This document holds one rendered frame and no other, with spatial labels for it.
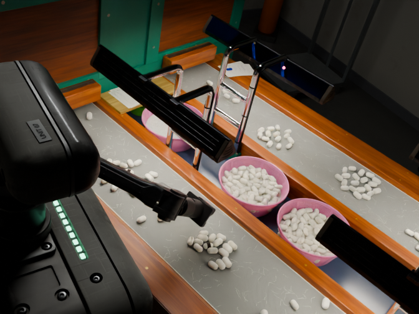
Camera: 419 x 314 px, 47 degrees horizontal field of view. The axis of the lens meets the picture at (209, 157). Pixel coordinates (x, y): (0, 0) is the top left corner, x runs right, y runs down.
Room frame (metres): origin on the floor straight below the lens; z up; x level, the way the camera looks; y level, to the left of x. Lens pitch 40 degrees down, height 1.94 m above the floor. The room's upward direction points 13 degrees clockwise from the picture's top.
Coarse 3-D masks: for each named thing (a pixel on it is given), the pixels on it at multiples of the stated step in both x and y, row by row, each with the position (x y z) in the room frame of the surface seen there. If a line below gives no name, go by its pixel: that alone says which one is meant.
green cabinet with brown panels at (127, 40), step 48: (0, 0) 1.35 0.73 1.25; (48, 0) 1.48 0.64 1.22; (96, 0) 1.65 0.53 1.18; (144, 0) 1.84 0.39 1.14; (192, 0) 2.07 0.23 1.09; (240, 0) 2.33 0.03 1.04; (0, 48) 1.35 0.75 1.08; (48, 48) 1.49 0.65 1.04; (96, 48) 1.66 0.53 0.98; (144, 48) 1.86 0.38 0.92
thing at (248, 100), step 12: (228, 48) 1.65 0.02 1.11; (276, 60) 1.63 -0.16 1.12; (252, 84) 1.55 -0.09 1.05; (216, 96) 1.64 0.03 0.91; (240, 96) 1.58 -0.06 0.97; (252, 96) 1.55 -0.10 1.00; (216, 108) 1.64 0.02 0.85; (228, 120) 1.59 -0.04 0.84; (240, 120) 1.56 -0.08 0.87; (240, 132) 1.55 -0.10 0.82; (240, 144) 1.55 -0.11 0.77
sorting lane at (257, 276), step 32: (96, 128) 1.47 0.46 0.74; (160, 160) 1.37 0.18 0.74; (96, 192) 1.14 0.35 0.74; (192, 192) 1.24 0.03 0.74; (128, 224) 1.03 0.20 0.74; (160, 224) 1.06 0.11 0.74; (192, 224) 1.09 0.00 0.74; (224, 224) 1.13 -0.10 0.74; (160, 256) 0.94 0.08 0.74; (192, 256) 0.96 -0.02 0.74; (256, 256) 1.02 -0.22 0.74; (224, 288) 0.87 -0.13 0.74; (256, 288) 0.90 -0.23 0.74; (288, 288) 0.93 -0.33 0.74
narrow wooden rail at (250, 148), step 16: (224, 128) 1.63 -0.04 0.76; (256, 144) 1.58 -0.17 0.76; (272, 160) 1.50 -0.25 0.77; (288, 176) 1.42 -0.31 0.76; (304, 176) 1.44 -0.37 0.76; (304, 192) 1.38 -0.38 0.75; (320, 192) 1.37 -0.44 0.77; (304, 208) 1.36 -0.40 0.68; (336, 208) 1.31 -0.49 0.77; (352, 224) 1.25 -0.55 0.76; (368, 224) 1.26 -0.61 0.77; (384, 240) 1.20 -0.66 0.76; (400, 256) 1.14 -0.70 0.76; (416, 256) 1.16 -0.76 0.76
